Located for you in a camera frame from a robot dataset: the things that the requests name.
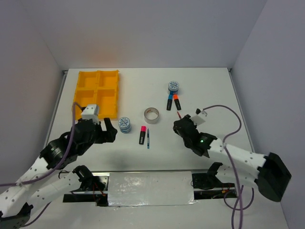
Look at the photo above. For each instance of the blue highlighter marker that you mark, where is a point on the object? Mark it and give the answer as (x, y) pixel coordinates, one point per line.
(169, 102)

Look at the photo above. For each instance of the yellow four-compartment plastic bin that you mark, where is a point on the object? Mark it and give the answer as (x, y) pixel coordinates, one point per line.
(101, 88)

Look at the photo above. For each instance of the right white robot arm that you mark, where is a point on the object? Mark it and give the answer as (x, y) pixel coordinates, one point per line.
(267, 172)

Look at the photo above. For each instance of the blue-lidded round jar near bin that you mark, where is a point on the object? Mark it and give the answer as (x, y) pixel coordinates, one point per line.
(124, 125)

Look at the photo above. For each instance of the clear tape roll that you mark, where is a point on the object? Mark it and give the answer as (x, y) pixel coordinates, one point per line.
(151, 115)

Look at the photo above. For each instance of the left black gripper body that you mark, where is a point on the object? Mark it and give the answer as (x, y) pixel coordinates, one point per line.
(83, 149)

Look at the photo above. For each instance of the blue pen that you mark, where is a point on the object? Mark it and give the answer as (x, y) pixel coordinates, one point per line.
(148, 138)

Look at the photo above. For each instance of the orange highlighter marker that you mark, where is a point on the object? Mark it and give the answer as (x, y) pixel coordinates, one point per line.
(177, 102)

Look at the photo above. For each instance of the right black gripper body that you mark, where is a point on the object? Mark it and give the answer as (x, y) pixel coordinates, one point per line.
(188, 117)

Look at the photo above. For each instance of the blue-lidded round jar far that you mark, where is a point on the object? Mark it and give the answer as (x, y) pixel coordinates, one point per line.
(173, 87)

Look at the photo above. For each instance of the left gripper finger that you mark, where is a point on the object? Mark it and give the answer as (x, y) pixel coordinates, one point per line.
(105, 139)
(110, 130)

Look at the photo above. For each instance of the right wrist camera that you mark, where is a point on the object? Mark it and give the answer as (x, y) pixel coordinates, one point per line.
(199, 117)

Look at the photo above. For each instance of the pink highlighter marker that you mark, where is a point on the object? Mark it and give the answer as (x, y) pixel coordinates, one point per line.
(142, 135)

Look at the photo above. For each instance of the metal base rail plate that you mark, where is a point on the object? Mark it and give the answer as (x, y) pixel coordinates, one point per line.
(152, 189)

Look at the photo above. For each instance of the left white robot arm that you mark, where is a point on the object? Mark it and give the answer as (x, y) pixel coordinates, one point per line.
(29, 193)

